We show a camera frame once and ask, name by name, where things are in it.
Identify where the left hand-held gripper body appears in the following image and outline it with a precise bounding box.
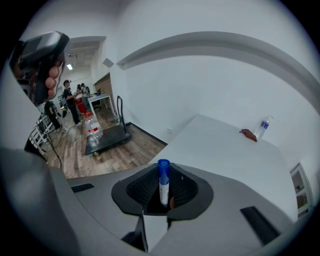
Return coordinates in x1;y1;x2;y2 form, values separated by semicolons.
9;30;71;106

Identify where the person's left hand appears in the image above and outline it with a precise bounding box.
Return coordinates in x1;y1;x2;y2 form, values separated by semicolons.
44;60;64;98

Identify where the brown leather pouch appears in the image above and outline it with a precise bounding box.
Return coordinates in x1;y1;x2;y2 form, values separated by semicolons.
238;128;258;143

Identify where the black floor cable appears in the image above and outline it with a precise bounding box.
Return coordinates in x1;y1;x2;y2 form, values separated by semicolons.
46;133;63;171

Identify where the large clear water bottle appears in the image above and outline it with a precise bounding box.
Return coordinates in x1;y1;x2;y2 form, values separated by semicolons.
84;114;104;141

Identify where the white table with legs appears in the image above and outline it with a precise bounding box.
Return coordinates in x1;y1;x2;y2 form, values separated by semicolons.
87;92;116;114

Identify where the white glass door cabinet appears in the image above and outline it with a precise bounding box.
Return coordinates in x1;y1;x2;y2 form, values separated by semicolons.
289;161;315;219

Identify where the small clear water bottle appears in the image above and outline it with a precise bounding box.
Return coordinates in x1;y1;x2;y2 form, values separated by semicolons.
254;115;273;140

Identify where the blue capped white pen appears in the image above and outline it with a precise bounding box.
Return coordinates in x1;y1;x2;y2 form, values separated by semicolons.
157;158;171;209

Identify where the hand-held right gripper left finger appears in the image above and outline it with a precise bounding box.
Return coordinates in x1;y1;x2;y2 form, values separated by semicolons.
66;163;161;253

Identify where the black platform cart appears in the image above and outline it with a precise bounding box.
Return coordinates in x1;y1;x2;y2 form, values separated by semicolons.
84;95;133;157

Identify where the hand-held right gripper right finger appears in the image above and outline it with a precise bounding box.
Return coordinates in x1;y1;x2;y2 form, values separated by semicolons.
149;162;295;256

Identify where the white metal rack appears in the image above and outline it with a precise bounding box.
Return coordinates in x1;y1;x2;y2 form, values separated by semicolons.
26;113;54;151

